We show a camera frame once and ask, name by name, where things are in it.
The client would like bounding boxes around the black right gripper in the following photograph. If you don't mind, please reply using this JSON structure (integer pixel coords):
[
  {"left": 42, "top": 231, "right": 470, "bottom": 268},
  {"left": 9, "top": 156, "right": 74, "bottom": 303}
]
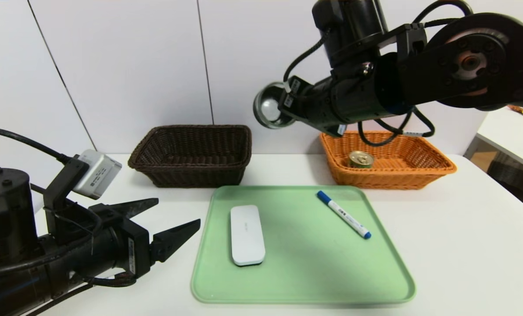
[{"left": 262, "top": 75, "right": 334, "bottom": 130}]

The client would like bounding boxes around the orange wicker basket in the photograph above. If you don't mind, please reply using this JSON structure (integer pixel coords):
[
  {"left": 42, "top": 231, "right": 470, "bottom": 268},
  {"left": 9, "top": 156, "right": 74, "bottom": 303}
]
[{"left": 319, "top": 130, "right": 457, "bottom": 190}]

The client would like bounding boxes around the dark wicker chair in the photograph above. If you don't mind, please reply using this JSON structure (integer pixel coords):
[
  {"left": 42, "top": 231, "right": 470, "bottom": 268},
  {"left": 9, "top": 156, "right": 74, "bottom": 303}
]
[{"left": 486, "top": 154, "right": 523, "bottom": 219}]

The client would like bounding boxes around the dark brown wicker basket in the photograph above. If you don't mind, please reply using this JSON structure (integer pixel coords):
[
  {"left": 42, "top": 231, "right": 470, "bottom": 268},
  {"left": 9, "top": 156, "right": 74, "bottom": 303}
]
[{"left": 128, "top": 125, "right": 252, "bottom": 189}]

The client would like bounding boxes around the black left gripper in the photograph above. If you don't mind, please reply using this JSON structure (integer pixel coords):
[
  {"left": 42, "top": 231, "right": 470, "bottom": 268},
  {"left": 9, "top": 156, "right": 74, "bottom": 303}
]
[{"left": 48, "top": 197, "right": 201, "bottom": 297}]

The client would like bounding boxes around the black left camera bracket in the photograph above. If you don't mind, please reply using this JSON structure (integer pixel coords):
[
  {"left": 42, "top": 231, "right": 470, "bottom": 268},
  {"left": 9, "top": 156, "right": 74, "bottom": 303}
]
[{"left": 43, "top": 156, "right": 91, "bottom": 233}]

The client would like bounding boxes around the small glass cup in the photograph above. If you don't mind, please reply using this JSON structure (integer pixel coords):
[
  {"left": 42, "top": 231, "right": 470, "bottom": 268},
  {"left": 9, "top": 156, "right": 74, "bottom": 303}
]
[{"left": 253, "top": 82, "right": 295, "bottom": 130}]

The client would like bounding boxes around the light green plastic tray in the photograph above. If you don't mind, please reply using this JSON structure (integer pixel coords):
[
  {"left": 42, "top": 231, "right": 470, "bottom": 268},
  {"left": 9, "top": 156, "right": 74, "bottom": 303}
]
[{"left": 190, "top": 185, "right": 416, "bottom": 304}]

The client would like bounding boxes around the blue and white marker pen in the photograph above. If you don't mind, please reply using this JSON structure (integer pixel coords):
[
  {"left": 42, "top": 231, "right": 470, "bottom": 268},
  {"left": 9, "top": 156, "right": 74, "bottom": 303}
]
[{"left": 316, "top": 191, "right": 372, "bottom": 240}]

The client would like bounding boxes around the black left camera cable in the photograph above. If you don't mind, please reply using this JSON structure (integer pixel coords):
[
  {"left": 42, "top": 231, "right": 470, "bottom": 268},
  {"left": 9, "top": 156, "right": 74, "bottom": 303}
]
[{"left": 0, "top": 128, "right": 73, "bottom": 165}]

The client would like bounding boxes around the black right camera cable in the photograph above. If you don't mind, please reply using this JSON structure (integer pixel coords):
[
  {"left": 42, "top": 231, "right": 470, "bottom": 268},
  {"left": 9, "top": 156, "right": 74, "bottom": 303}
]
[{"left": 283, "top": 30, "right": 332, "bottom": 85}]

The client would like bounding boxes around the tin can with gold lid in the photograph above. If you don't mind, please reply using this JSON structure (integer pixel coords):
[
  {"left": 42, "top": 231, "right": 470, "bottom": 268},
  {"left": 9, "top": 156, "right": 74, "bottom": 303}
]
[{"left": 348, "top": 150, "right": 375, "bottom": 169}]

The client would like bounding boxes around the black camera cable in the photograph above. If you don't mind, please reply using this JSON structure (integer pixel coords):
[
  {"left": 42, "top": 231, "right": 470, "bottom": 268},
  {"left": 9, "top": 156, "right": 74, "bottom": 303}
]
[
  {"left": 283, "top": 30, "right": 332, "bottom": 85},
  {"left": 0, "top": 128, "right": 73, "bottom": 165}
]

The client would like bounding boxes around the white rectangular eraser case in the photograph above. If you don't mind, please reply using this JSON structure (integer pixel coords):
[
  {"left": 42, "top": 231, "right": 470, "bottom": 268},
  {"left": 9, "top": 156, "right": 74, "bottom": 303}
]
[{"left": 230, "top": 205, "right": 266, "bottom": 266}]

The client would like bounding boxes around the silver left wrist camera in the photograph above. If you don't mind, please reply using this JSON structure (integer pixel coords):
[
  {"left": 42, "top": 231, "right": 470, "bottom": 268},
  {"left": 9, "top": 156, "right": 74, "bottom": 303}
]
[{"left": 73, "top": 149, "right": 122, "bottom": 200}]

